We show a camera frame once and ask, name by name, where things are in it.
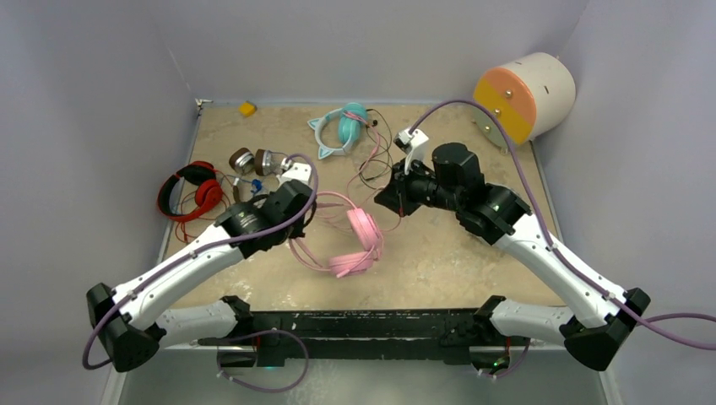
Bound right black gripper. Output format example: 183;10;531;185
376;156;464;219

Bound pink headphones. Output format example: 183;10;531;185
288;191;402;278

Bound brown silver headphones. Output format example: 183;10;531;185
228;148;289;203

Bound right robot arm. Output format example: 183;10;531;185
374;140;650;371

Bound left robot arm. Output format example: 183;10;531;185
82;180;317;372

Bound teal cat ear headphones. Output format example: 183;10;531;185
306;102;393;190

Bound red black headphones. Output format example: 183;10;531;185
156;160;231;244

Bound small yellow block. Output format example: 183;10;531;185
237;101;258;117

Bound round pastel drawer cabinet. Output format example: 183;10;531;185
473;52;576;149

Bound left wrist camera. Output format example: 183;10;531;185
277;158;312;186

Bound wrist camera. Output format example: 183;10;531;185
393;127;429;175
277;158;312;186

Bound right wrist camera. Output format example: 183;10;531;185
393;127;429;175

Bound aluminium frame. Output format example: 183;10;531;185
87;127;634;378

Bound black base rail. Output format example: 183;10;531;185
195;299;533;370

